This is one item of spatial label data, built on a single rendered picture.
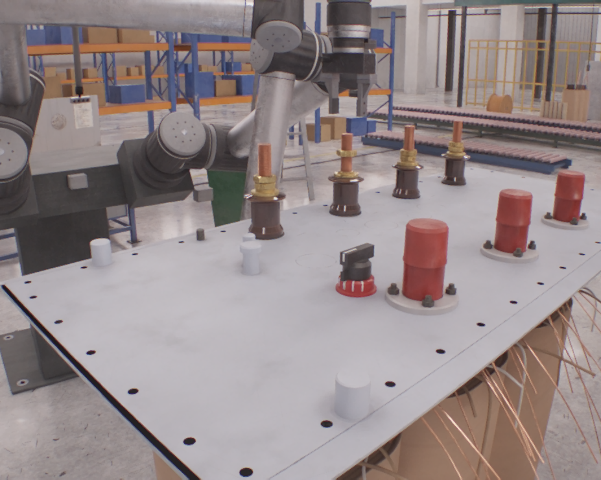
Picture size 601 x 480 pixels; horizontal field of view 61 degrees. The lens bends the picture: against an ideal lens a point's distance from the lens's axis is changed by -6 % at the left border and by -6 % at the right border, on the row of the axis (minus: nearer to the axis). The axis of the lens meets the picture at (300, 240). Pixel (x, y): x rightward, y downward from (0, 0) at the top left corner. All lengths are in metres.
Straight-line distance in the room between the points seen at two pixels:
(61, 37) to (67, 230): 6.23
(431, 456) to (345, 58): 0.94
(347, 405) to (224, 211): 5.28
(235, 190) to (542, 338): 4.47
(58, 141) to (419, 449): 5.26
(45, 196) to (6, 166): 0.58
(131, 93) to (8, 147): 7.73
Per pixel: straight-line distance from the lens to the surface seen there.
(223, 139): 2.31
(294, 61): 1.57
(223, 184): 5.76
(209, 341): 0.80
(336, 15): 1.34
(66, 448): 2.92
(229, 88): 10.85
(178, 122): 2.24
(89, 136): 6.14
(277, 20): 1.23
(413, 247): 0.87
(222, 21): 1.25
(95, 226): 3.20
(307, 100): 1.82
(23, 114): 2.18
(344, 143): 1.39
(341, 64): 1.37
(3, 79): 2.02
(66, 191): 2.62
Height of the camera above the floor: 1.74
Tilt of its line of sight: 18 degrees down
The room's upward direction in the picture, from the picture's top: straight up
